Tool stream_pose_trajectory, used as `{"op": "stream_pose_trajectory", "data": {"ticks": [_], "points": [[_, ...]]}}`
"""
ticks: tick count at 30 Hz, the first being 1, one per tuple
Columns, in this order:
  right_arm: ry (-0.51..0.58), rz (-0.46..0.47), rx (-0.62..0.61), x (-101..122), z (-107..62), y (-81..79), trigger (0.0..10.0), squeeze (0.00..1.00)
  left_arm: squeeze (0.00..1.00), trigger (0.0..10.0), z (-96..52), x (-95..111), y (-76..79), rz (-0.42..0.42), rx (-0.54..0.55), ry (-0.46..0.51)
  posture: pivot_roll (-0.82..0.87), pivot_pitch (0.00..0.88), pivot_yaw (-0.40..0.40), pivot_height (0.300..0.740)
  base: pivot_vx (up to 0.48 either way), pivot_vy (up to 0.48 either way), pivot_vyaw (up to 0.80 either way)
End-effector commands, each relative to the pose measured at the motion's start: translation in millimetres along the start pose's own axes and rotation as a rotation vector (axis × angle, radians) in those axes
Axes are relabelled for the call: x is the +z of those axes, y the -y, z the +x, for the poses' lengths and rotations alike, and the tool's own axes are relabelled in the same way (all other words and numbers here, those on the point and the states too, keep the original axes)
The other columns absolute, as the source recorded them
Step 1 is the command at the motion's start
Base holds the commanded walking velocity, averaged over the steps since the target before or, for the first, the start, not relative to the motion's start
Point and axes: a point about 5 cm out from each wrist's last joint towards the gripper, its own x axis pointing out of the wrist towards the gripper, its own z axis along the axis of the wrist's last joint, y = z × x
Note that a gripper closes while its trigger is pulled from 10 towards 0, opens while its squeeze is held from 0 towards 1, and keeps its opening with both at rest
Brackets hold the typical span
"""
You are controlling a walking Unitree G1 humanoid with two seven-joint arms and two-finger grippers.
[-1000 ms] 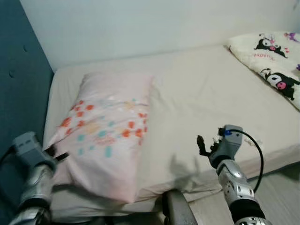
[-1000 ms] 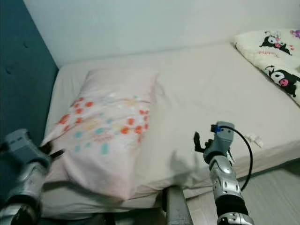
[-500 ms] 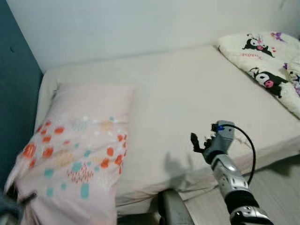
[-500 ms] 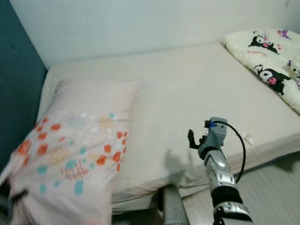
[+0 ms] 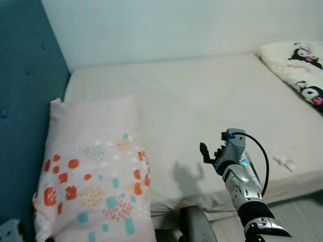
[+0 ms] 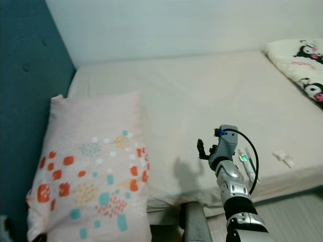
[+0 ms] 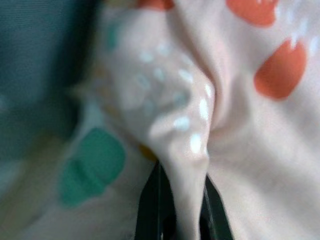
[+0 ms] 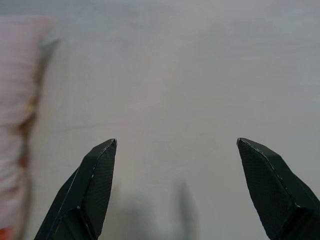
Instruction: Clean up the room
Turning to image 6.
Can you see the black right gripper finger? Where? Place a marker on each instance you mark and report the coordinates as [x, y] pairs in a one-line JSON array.
[[202, 149], [213, 149]]

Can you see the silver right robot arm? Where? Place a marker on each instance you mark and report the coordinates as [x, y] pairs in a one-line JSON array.
[[232, 181]]

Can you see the cream sheeted mattress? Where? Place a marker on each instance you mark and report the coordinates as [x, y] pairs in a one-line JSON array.
[[181, 101]]

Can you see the cream cartoon print quilt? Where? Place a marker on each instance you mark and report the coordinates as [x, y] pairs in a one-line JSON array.
[[285, 55]]

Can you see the pink floral pillow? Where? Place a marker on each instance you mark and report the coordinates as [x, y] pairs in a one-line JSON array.
[[91, 146]]

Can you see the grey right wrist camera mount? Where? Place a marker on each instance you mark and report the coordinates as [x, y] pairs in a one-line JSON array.
[[228, 143]]

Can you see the white tissue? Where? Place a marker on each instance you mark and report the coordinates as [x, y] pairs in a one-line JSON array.
[[282, 156]]

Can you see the teal upholstered headboard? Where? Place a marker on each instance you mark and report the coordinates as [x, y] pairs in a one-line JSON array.
[[25, 75]]

